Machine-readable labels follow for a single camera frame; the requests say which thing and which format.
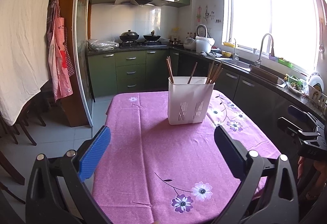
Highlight chrome kitchen faucet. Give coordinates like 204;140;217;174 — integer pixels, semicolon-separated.
254;33;275;68

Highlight person right hand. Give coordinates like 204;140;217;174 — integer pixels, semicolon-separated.
298;156;326;201

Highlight plate of vegetables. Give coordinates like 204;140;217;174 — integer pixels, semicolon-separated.
284;74;307;94

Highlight purple floral tablecloth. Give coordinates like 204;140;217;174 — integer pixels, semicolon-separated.
93;90;279;223

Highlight small chrome faucet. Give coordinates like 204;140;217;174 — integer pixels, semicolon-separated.
229;38;239;61

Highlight white plastic utensil holder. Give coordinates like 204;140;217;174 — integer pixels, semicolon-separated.
167;77;214;125

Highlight red checkered apron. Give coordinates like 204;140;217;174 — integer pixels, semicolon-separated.
47;0;75;100

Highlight green lower cabinets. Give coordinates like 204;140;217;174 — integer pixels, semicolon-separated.
87;47;179;99

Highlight white rice cooker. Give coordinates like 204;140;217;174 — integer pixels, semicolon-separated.
184;37;196;51

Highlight clear plastic bag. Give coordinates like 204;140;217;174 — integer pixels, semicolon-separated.
87;39;119;51

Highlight black lidded wok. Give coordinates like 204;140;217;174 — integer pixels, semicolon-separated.
120;29;139;42

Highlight white hanging cloth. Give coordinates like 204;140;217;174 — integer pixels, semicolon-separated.
0;0;50;126

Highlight black wok with handle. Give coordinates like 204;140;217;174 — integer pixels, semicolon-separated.
143;30;161;42

